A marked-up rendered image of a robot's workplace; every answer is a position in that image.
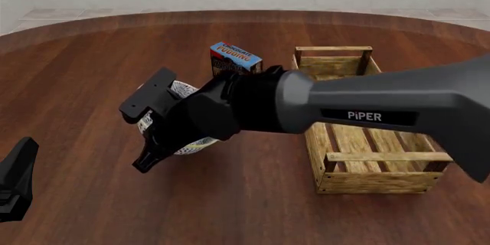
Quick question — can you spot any wooden slat tray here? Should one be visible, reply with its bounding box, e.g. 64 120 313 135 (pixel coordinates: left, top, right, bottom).
290 45 455 195

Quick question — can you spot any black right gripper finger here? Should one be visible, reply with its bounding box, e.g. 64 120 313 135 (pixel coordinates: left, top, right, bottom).
131 139 170 175

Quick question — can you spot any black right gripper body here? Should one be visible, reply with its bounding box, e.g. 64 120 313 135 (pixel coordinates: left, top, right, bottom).
145 98 193 150

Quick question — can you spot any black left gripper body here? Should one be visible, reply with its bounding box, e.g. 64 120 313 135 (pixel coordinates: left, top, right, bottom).
0 188 34 224

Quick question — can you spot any chocolate pudding box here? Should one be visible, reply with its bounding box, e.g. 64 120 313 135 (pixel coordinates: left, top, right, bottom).
209 41 264 78

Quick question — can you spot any black white patterned bowl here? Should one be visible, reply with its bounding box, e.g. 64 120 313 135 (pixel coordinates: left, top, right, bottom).
136 80 220 157

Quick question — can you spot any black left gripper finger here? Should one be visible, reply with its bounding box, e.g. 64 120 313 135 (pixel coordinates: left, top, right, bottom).
0 136 41 198

